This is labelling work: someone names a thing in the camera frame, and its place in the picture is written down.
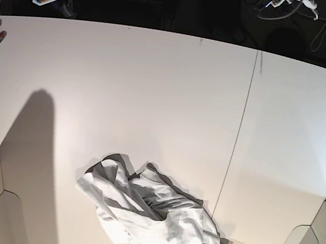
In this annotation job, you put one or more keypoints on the white t-shirt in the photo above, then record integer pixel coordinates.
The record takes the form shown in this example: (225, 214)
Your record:
(145, 207)

